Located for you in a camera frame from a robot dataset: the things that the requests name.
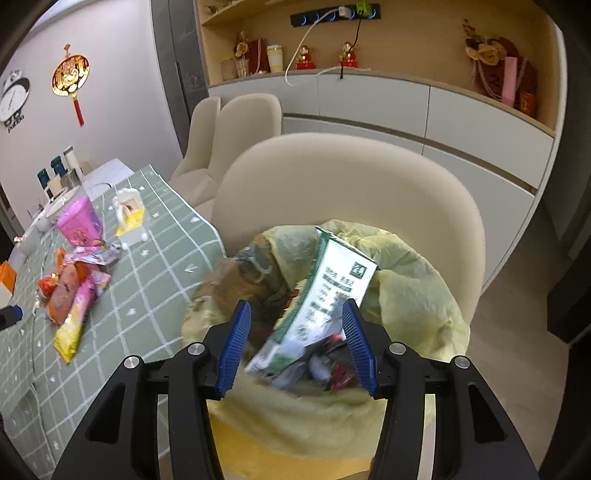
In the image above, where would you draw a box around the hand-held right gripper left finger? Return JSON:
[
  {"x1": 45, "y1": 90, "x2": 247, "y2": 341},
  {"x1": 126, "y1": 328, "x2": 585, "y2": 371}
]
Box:
[{"x1": 51, "y1": 300, "x2": 252, "y2": 480}]

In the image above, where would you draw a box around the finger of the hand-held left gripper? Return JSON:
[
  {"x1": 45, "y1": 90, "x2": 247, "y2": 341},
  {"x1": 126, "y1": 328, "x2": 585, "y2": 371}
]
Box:
[{"x1": 0, "y1": 305, "x2": 23, "y2": 330}]

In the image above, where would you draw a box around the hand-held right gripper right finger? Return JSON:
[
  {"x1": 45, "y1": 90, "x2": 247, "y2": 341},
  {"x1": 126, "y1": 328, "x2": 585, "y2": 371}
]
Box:
[{"x1": 342, "y1": 299, "x2": 540, "y2": 480}]

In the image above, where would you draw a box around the green white carton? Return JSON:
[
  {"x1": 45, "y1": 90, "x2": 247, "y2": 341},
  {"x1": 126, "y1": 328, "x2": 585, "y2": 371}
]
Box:
[{"x1": 245, "y1": 226, "x2": 379, "y2": 384}]

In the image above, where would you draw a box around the yellow snack packet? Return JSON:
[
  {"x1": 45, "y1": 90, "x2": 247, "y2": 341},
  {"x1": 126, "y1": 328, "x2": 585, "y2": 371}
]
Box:
[{"x1": 53, "y1": 270, "x2": 112, "y2": 363}]

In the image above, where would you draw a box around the trash bin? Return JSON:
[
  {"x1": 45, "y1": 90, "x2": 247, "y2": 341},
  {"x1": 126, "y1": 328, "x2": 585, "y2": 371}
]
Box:
[{"x1": 180, "y1": 219, "x2": 472, "y2": 457}]

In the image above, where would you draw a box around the silver purple wrapper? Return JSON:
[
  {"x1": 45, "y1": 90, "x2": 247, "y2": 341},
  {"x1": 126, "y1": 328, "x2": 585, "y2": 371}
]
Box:
[{"x1": 69, "y1": 240, "x2": 122, "y2": 266}]

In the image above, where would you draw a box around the small white bowl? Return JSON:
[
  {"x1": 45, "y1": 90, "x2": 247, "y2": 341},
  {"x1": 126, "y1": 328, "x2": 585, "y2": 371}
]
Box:
[{"x1": 34, "y1": 210, "x2": 61, "y2": 232}]

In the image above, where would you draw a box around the green checked tablecloth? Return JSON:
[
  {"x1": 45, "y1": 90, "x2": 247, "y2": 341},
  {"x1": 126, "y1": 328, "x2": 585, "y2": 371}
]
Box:
[{"x1": 0, "y1": 165, "x2": 227, "y2": 480}]

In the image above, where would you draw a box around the yellow seat cushion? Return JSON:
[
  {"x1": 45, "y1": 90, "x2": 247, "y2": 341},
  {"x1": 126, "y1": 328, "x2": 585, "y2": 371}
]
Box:
[{"x1": 210, "y1": 422, "x2": 384, "y2": 464}]

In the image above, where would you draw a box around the white yellow toothpick dispenser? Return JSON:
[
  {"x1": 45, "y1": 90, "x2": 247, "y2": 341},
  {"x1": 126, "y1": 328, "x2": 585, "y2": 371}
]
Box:
[{"x1": 112, "y1": 187, "x2": 149, "y2": 250}]

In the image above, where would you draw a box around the wide beige chair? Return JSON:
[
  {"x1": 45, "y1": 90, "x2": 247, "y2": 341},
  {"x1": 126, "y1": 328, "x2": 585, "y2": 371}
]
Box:
[{"x1": 210, "y1": 134, "x2": 485, "y2": 333}]

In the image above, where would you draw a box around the red gold knot ornament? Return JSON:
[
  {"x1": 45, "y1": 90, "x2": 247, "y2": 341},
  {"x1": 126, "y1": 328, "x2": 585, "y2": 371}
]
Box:
[{"x1": 52, "y1": 44, "x2": 90, "y2": 126}]

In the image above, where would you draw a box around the dark glass cabinet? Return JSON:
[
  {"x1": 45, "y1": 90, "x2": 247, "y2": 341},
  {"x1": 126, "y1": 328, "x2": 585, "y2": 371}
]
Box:
[{"x1": 154, "y1": 0, "x2": 208, "y2": 162}]

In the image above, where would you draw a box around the wooden shelf cabinet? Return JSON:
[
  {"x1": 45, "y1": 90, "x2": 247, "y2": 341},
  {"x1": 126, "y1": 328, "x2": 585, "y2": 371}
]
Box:
[{"x1": 194, "y1": 0, "x2": 568, "y2": 296}]

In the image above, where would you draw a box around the small red flower gift bag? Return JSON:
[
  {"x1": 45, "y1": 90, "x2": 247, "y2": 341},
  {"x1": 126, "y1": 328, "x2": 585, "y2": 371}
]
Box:
[{"x1": 233, "y1": 31, "x2": 265, "y2": 77}]

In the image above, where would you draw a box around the large red flower gift bag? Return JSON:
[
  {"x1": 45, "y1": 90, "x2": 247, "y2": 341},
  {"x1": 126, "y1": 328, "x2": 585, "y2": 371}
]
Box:
[{"x1": 463, "y1": 19, "x2": 539, "y2": 104}]

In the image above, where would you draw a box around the black power strip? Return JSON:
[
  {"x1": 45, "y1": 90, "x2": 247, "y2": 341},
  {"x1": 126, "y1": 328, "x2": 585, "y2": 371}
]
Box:
[{"x1": 291, "y1": 2, "x2": 382, "y2": 26}]

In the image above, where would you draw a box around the panda wall clock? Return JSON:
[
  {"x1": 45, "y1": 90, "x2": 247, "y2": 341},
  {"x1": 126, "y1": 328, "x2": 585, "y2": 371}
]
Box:
[{"x1": 0, "y1": 69, "x2": 31, "y2": 134}]

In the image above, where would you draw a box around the white cable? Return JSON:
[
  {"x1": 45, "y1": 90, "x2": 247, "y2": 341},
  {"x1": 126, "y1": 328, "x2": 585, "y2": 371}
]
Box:
[{"x1": 285, "y1": 11, "x2": 370, "y2": 86}]

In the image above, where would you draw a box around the black cable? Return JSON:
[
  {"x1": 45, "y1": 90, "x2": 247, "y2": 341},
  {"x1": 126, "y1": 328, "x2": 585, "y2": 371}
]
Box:
[{"x1": 339, "y1": 18, "x2": 363, "y2": 79}]

